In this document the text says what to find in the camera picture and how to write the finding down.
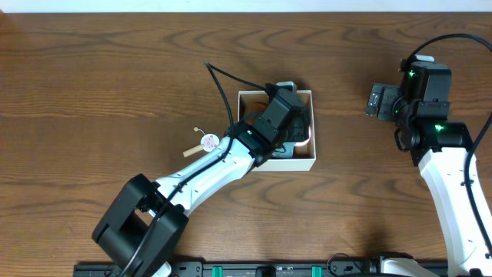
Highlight pink white figurine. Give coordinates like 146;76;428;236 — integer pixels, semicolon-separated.
295;128;311;148

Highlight grey yellow toy truck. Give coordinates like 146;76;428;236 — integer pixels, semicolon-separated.
271;142;295;159

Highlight brown plush toy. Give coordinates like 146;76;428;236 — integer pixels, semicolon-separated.
244;102;268;115

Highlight small round paper fan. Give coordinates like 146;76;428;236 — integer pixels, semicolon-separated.
183;126;220;158

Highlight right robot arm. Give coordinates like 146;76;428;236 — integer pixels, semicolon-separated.
366;61;491;276

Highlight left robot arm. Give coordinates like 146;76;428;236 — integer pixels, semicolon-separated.
92;85;311;276

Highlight white cardboard box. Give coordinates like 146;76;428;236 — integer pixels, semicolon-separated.
238;90;316;172

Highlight left black cable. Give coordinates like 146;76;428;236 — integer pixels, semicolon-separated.
115;61;270;277

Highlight black cable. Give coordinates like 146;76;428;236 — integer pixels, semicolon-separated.
405;32;492;259
115;61;270;277

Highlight right black cable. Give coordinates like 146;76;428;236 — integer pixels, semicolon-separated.
405;32;492;259

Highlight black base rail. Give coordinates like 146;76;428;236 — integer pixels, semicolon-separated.
72;259;447;277

